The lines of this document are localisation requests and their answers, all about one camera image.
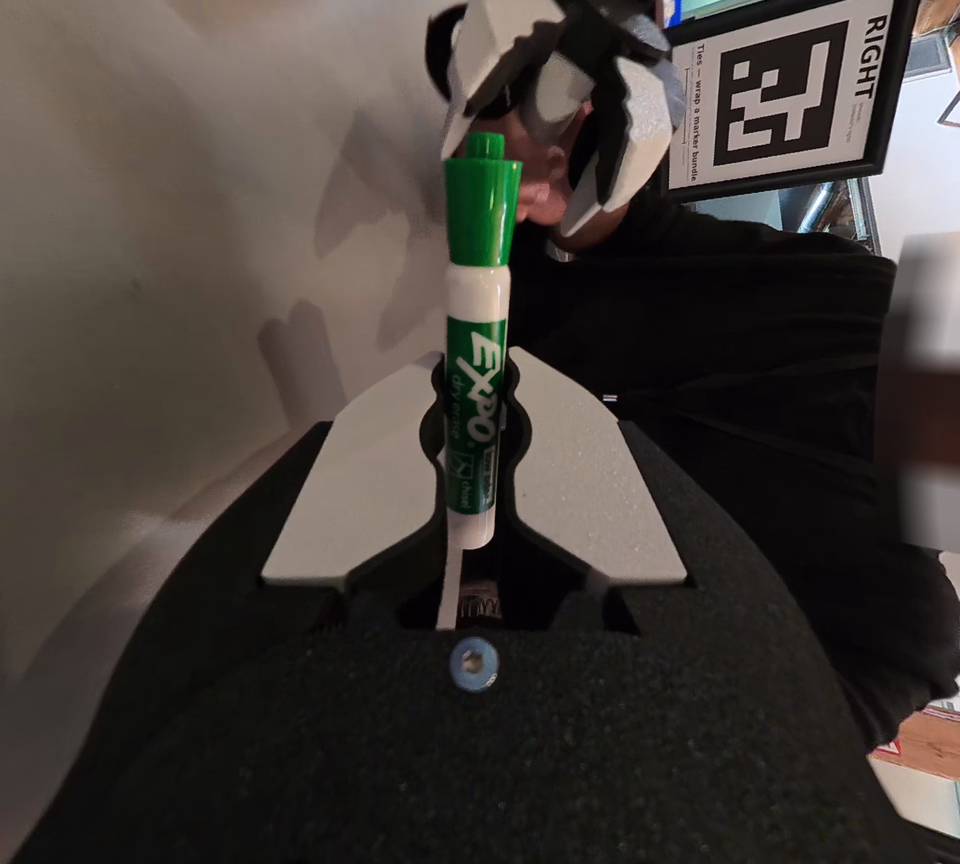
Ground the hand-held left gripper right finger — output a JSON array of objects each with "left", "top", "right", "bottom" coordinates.
[{"left": 508, "top": 346, "right": 689, "bottom": 589}]

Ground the silver ventilation duct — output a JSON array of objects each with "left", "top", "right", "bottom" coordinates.
[{"left": 793, "top": 180, "right": 852, "bottom": 235}]

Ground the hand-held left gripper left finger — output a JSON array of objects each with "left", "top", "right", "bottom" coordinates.
[{"left": 259, "top": 350, "right": 451, "bottom": 591}]

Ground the green dry erase marker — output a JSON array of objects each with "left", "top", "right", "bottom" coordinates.
[{"left": 442, "top": 132, "right": 525, "bottom": 550}]

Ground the person's black sweater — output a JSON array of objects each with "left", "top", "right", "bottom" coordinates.
[{"left": 510, "top": 151, "right": 960, "bottom": 756}]

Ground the person's right hand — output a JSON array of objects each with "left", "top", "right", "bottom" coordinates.
[{"left": 513, "top": 129, "right": 583, "bottom": 232}]

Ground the black framed marker sign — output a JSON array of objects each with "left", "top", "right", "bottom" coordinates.
[{"left": 663, "top": 0, "right": 932, "bottom": 205}]

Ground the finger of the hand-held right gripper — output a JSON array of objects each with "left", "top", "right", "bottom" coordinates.
[
  {"left": 438, "top": 0, "right": 569, "bottom": 161},
  {"left": 558, "top": 57, "right": 678, "bottom": 239}
]

